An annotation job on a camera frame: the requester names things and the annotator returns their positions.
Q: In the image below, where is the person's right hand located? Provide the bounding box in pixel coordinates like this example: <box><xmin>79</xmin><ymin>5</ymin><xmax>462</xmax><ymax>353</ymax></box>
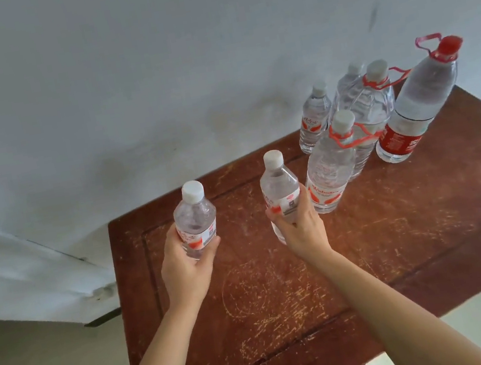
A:
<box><xmin>261</xmin><ymin>180</ymin><xmax>334</xmax><ymax>267</ymax></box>

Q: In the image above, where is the person's left hand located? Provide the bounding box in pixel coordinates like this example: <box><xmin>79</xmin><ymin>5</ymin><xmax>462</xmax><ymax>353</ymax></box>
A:
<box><xmin>152</xmin><ymin>214</ymin><xmax>233</xmax><ymax>314</ymax></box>

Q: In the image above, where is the small white-capped water bottle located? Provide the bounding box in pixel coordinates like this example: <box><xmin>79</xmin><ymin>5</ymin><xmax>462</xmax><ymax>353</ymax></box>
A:
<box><xmin>254</xmin><ymin>146</ymin><xmax>311</xmax><ymax>248</ymax></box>
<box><xmin>289</xmin><ymin>81</ymin><xmax>340</xmax><ymax>156</ymax></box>
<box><xmin>167</xmin><ymin>177</ymin><xmax>225</xmax><ymax>264</ymax></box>
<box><xmin>322</xmin><ymin>61</ymin><xmax>374</xmax><ymax>127</ymax></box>

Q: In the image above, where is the red-handled medium water bottle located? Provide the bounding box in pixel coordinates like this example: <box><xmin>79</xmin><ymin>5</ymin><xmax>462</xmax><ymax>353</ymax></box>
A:
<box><xmin>293</xmin><ymin>103</ymin><xmax>395</xmax><ymax>218</ymax></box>

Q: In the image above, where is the large bottle red ring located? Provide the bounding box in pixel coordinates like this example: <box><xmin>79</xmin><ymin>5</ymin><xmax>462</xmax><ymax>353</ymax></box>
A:
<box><xmin>329</xmin><ymin>54</ymin><xmax>429</xmax><ymax>182</ymax></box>

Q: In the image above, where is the red label red cap bottle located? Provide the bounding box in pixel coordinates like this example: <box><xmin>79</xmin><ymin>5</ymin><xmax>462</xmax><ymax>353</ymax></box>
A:
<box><xmin>357</xmin><ymin>28</ymin><xmax>481</xmax><ymax>167</ymax></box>

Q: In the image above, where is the person's right forearm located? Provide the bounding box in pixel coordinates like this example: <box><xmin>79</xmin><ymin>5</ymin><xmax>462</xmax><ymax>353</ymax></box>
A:
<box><xmin>306</xmin><ymin>220</ymin><xmax>481</xmax><ymax>365</ymax></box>

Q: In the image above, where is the dark red wooden table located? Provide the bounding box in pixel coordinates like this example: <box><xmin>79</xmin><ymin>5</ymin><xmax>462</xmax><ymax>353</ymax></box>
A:
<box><xmin>91</xmin><ymin>81</ymin><xmax>481</xmax><ymax>365</ymax></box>

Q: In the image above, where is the white door frame trim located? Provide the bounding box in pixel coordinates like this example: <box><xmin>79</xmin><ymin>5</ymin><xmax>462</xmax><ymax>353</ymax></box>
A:
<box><xmin>0</xmin><ymin>186</ymin><xmax>125</xmax><ymax>344</ymax></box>

